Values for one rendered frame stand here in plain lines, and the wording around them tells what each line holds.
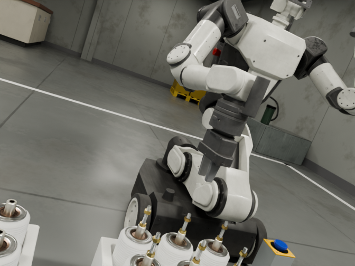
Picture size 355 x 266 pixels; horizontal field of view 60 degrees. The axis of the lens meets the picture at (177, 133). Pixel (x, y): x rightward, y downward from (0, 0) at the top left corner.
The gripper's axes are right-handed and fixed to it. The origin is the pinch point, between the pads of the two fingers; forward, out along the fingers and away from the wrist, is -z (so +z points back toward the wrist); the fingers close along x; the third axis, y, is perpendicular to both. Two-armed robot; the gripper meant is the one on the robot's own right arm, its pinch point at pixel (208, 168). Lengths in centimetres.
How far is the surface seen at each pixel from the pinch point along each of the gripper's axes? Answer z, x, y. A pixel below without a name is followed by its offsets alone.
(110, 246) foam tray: -30.0, -6.3, -16.1
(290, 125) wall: -2, -302, 361
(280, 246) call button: -15.2, 10.5, 26.4
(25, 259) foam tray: -30.0, -0.8, -37.5
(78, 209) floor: -48, -54, -13
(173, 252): -23.6, 3.5, -3.0
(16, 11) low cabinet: 13, -640, -71
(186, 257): -24.6, 4.5, 1.1
